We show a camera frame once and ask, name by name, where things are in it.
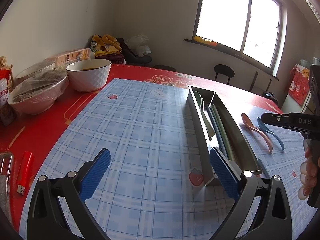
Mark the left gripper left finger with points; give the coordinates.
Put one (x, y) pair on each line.
(91, 173)

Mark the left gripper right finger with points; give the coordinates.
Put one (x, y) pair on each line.
(228, 176)

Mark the green chopstick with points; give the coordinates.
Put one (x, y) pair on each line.
(226, 142)

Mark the blue spoon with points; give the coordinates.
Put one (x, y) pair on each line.
(266, 130)

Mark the blue chopstick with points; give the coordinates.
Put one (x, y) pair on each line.
(263, 168)
(217, 132)

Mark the person's right hand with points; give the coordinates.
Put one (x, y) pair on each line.
(308, 172)

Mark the white refrigerator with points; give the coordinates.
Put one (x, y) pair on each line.
(289, 104)

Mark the red cloth on refrigerator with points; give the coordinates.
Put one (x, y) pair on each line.
(299, 85)

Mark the green spoon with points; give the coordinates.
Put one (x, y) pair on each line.
(208, 125)

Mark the steel utensil tray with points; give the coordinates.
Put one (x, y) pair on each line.
(244, 156)

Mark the pink spoon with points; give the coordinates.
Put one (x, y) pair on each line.
(247, 122)

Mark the white textured bowl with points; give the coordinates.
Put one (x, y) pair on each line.
(88, 75)

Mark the plastic-wrapped bowl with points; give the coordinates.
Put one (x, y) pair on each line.
(38, 93)

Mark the black round chair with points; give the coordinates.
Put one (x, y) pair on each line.
(224, 70)

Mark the snack box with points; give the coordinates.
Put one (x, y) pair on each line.
(71, 56)

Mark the yellow clothes pile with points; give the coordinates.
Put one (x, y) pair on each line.
(104, 45)

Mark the white plastic bag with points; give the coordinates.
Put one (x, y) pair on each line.
(139, 45)

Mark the yellow object on windowsill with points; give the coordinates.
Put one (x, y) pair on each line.
(205, 41)

